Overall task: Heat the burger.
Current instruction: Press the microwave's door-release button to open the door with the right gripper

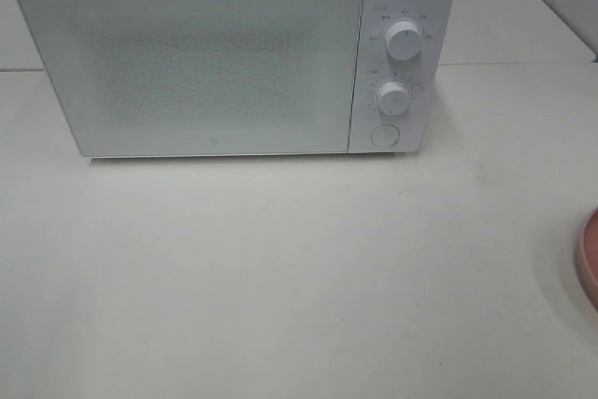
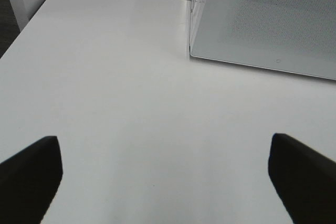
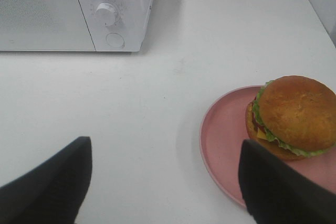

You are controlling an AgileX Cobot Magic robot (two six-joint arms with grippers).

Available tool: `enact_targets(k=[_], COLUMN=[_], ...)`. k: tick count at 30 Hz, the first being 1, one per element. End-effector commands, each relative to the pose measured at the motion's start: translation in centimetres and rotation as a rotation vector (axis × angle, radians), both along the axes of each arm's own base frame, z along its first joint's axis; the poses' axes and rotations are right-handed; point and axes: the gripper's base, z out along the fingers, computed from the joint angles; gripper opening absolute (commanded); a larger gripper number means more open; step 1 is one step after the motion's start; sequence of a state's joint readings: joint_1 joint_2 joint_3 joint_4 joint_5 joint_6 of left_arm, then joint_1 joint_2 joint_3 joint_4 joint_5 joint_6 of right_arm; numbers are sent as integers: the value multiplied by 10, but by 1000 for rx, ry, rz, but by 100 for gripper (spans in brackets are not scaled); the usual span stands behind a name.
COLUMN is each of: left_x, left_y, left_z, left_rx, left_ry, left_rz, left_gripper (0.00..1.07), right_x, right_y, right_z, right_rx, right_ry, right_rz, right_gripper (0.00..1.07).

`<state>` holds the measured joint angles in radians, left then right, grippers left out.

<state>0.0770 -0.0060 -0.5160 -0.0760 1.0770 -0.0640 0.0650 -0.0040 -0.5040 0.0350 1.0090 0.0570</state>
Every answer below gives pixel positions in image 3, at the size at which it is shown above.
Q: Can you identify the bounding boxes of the white lower microwave knob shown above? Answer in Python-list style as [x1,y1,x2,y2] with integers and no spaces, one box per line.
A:
[95,3,119,26]

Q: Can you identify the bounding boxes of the toy hamburger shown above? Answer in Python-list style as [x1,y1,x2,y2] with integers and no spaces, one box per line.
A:
[245,76,335,161]

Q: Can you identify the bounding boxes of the pink round plate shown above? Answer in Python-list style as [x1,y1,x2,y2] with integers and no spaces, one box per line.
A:
[199,86,335,207]

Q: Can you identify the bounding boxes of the round door release button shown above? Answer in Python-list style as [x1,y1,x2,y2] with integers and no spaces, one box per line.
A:
[106,33,125,48]

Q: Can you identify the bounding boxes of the white microwave door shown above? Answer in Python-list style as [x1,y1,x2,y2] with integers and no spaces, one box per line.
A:
[1,0,94,51]

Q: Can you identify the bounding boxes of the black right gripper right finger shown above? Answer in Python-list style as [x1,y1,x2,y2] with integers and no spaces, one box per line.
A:
[238,140,335,223]

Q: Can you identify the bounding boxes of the white microwave oven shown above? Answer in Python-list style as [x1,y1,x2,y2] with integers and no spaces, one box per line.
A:
[1,0,153,52]

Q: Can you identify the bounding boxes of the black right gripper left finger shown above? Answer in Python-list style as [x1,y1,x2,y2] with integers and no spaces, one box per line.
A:
[1,136,92,223]

